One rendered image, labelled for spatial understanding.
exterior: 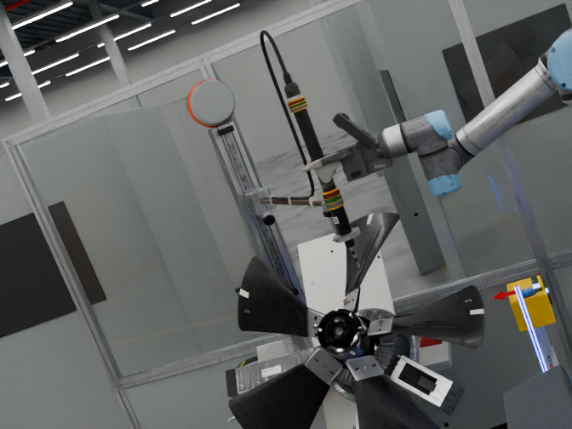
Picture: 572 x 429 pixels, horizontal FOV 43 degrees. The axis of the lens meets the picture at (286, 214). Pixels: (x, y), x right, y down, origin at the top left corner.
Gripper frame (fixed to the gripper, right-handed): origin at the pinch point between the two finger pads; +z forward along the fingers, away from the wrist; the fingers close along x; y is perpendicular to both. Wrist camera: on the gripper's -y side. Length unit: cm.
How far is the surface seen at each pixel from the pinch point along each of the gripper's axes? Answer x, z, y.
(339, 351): -9.1, 7.4, 45.9
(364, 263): 8.1, -2.7, 30.7
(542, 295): 21, -43, 57
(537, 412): -69, -37, 40
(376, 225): 15.3, -7.8, 23.7
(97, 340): 70, 124, 46
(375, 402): -14, 2, 59
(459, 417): 70, -1, 113
